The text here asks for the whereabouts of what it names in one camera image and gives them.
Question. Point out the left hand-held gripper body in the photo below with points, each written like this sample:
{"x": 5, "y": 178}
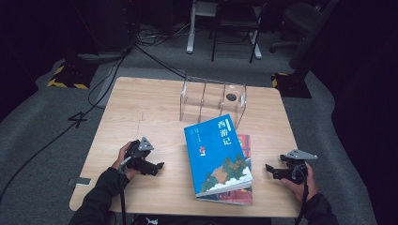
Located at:
{"x": 136, "y": 154}

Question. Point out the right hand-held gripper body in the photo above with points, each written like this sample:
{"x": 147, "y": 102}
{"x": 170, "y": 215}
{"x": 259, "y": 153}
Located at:
{"x": 298, "y": 156}

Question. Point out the person's left hand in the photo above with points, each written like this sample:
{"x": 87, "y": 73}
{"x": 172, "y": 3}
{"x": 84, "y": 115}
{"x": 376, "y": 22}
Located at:
{"x": 120, "y": 157}

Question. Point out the blue book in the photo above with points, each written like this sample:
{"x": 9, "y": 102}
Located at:
{"x": 216, "y": 156}

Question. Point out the grey round stand base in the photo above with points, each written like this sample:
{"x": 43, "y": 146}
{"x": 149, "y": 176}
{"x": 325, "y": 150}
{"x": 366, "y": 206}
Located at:
{"x": 100, "y": 57}

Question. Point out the black equipment cabinet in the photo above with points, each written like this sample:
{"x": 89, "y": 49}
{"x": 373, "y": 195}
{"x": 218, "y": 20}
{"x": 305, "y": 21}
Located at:
{"x": 106, "y": 25}

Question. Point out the person's right hand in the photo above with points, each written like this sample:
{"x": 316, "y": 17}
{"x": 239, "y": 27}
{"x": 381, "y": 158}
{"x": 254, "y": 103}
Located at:
{"x": 300, "y": 190}

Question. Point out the yellow black striped stand base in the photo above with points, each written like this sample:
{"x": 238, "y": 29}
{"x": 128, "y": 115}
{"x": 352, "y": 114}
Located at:
{"x": 292, "y": 87}
{"x": 72, "y": 75}

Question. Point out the black metal chair frame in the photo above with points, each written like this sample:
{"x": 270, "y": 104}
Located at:
{"x": 216, "y": 37}

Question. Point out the red illustrated book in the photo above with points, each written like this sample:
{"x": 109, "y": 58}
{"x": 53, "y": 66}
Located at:
{"x": 244, "y": 146}

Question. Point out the black office chair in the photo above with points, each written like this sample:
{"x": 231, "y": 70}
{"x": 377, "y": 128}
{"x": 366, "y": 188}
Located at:
{"x": 294, "y": 18}

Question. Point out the clear acrylic book rack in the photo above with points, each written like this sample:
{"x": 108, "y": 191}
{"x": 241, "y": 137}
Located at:
{"x": 212, "y": 97}

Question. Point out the white desk leg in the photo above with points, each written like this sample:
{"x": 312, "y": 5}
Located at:
{"x": 191, "y": 34}
{"x": 256, "y": 47}

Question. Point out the black round table grommet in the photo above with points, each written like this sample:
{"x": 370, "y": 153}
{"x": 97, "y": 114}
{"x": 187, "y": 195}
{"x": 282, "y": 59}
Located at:
{"x": 231, "y": 97}

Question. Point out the black slanted stand post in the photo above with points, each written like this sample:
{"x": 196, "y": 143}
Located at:
{"x": 308, "y": 40}

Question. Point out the person's black shoe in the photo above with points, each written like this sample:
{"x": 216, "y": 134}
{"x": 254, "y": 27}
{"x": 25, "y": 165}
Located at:
{"x": 151, "y": 221}

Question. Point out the grey tape piece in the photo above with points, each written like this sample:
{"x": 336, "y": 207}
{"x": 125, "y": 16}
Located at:
{"x": 84, "y": 181}

